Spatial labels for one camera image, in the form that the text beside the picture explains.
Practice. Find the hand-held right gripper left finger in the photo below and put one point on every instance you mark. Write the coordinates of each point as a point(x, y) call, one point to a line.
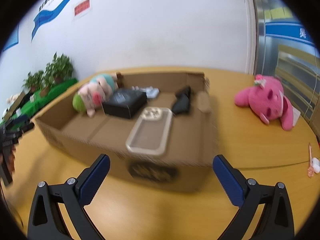
point(93, 180)

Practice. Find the blue window banner strip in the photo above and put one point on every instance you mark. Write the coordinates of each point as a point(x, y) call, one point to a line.
point(285, 31)

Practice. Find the beige phone case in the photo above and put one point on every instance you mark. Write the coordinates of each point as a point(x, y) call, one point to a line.
point(150, 140)

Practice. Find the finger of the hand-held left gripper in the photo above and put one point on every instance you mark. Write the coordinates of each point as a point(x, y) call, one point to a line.
point(10, 140)
point(17, 127)

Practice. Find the blue framed wall sign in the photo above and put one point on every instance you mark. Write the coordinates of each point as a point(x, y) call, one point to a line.
point(12, 38)

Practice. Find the pink plush toy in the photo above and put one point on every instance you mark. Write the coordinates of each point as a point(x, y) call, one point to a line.
point(267, 100)

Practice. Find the potted green plant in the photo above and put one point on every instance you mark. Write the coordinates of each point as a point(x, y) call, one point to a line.
point(32, 80)
point(46, 80)
point(61, 66)

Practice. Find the white folding phone stand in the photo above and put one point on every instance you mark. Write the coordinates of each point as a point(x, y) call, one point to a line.
point(151, 92)

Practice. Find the green tablecloth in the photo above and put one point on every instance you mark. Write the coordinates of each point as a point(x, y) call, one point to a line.
point(37, 105)

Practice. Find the small white object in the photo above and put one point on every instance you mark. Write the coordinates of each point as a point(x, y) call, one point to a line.
point(316, 166)

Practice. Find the wooden desktop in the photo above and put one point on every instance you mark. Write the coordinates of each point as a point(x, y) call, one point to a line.
point(160, 217)

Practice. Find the blue wave wall decal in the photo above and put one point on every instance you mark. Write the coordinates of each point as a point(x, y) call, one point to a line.
point(47, 17)

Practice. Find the white door frame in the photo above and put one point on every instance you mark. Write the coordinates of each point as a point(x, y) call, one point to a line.
point(250, 30)

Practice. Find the red wall sign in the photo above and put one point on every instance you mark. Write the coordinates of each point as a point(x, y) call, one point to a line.
point(82, 7)

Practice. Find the black sunglasses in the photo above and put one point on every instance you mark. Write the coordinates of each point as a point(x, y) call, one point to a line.
point(182, 102)

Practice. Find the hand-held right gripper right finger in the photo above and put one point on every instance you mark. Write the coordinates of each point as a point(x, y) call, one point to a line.
point(228, 180)

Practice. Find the small black box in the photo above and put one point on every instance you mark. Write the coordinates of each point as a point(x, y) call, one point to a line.
point(123, 102)

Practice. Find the brown cardboard box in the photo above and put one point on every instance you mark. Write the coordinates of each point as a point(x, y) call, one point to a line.
point(82, 132)

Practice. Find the small white carton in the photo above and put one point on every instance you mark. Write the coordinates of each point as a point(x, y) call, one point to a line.
point(32, 98)

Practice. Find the teal and pink pig plush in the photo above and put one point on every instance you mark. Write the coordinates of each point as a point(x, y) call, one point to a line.
point(92, 95)

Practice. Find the yellow sticky note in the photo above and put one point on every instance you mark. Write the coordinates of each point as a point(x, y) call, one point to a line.
point(268, 13)
point(287, 12)
point(278, 12)

